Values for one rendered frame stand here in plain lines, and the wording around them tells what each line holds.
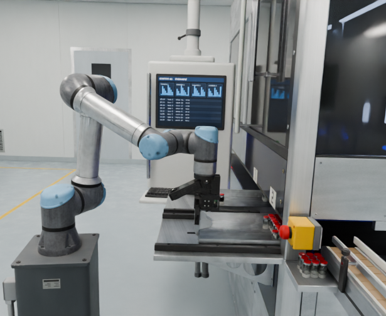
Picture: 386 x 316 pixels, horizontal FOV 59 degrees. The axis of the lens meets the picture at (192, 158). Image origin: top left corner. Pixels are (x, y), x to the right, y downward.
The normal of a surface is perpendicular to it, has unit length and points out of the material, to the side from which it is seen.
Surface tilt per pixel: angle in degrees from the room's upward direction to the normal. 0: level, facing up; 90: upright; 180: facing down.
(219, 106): 90
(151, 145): 90
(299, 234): 90
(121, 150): 90
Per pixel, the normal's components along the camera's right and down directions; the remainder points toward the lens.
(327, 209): 0.00, 0.18
